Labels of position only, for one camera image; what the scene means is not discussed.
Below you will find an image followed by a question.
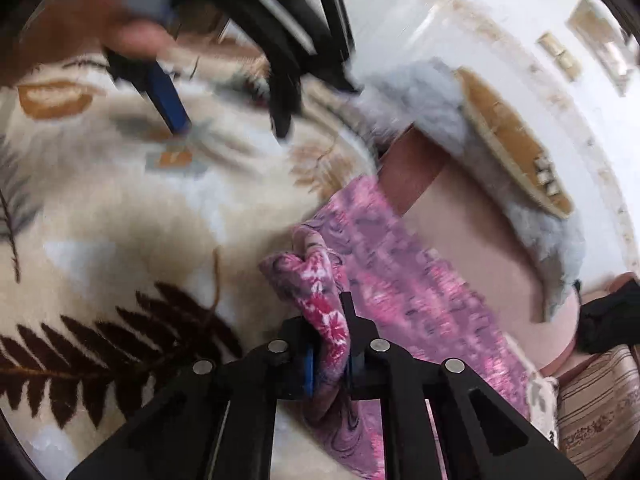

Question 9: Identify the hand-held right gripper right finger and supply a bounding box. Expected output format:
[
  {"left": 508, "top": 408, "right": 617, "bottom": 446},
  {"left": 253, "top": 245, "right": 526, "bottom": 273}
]
[{"left": 340, "top": 291, "right": 586, "bottom": 480}]

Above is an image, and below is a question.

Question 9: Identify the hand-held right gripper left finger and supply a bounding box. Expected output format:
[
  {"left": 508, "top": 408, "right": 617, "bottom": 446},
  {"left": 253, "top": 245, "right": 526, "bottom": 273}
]
[{"left": 65, "top": 316, "right": 317, "bottom": 480}]

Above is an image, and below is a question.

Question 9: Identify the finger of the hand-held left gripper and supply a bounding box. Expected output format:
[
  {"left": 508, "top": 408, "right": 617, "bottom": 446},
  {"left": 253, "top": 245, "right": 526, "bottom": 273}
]
[
  {"left": 266, "top": 67, "right": 304, "bottom": 139},
  {"left": 104, "top": 49, "right": 192, "bottom": 137}
]

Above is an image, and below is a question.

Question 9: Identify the purple pink patterned garment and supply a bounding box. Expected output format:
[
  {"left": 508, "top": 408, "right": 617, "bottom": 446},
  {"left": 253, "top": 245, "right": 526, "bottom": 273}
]
[{"left": 257, "top": 175, "right": 543, "bottom": 480}]

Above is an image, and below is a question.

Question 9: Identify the person's left hand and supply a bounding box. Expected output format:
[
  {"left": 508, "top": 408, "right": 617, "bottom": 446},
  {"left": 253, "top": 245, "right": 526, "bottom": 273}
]
[{"left": 104, "top": 4, "right": 172, "bottom": 57}]

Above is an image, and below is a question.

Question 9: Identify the cream leaf print blanket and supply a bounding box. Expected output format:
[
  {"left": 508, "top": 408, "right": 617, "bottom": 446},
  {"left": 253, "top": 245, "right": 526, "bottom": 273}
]
[{"left": 0, "top": 50, "right": 561, "bottom": 480}]

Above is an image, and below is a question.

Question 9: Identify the grey quilted cloth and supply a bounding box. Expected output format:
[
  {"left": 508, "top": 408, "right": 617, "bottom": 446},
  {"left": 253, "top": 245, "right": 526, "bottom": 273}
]
[{"left": 350, "top": 57, "right": 586, "bottom": 323}]

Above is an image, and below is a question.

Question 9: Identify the pink bolster pillow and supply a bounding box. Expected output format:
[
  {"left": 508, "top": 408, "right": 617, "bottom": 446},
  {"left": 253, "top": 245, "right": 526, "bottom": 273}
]
[{"left": 377, "top": 122, "right": 640, "bottom": 378}]

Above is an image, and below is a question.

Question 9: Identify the beige striped cushion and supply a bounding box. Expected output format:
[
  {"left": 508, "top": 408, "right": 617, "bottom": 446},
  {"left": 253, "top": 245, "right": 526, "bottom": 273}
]
[{"left": 555, "top": 342, "right": 640, "bottom": 468}]

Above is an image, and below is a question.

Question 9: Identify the black cloth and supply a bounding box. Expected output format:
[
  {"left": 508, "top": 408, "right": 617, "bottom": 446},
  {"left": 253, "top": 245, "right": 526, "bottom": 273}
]
[{"left": 575, "top": 280, "right": 640, "bottom": 356}]

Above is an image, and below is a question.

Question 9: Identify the beige wall switch plate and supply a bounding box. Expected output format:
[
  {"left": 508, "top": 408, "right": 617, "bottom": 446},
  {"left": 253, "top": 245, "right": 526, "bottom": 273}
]
[
  {"left": 537, "top": 32, "right": 566, "bottom": 59},
  {"left": 557, "top": 52, "right": 584, "bottom": 81}
]

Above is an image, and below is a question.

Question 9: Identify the beige wall frame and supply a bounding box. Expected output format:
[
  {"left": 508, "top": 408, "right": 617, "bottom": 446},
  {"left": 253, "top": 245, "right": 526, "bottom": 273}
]
[{"left": 566, "top": 0, "right": 632, "bottom": 97}]

